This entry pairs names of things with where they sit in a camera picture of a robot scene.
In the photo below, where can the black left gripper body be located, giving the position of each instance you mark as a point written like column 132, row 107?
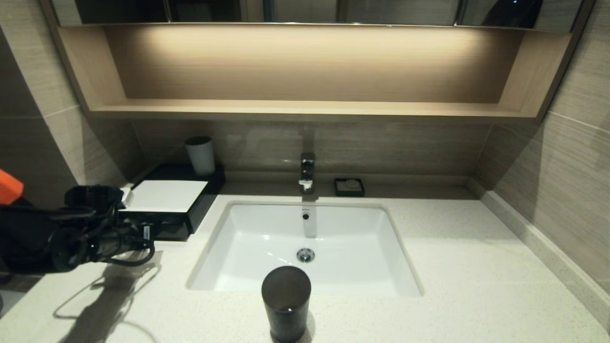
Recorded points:
column 119, row 238

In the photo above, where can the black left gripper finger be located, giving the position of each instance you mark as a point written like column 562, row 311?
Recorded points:
column 157, row 230
column 157, row 241

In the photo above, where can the dark grey tumbler cup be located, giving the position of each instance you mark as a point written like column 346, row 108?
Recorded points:
column 286, row 305

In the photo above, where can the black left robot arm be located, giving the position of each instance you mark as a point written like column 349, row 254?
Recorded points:
column 33, row 238

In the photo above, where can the black tray box white lid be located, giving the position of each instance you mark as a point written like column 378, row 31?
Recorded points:
column 209, row 188

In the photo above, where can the white cup with dark rim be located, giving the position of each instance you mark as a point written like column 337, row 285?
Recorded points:
column 201, row 158

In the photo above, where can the chrome sink drain plug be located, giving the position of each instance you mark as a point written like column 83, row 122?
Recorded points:
column 305, row 256

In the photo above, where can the chrome faucet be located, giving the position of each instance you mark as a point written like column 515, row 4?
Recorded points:
column 307, row 174

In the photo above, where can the black soap dish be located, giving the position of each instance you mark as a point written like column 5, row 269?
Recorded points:
column 338, row 190

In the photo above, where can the white ceramic sink basin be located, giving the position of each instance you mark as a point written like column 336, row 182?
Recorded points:
column 352, row 247

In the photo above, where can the round pale soap bar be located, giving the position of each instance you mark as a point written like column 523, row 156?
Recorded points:
column 352, row 183

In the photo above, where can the mirror cabinet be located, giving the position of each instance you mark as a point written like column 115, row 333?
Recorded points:
column 381, row 10

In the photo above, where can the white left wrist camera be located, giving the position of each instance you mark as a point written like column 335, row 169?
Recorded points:
column 126, row 196

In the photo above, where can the light wooden wall shelf niche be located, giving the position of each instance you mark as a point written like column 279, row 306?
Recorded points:
column 305, row 109

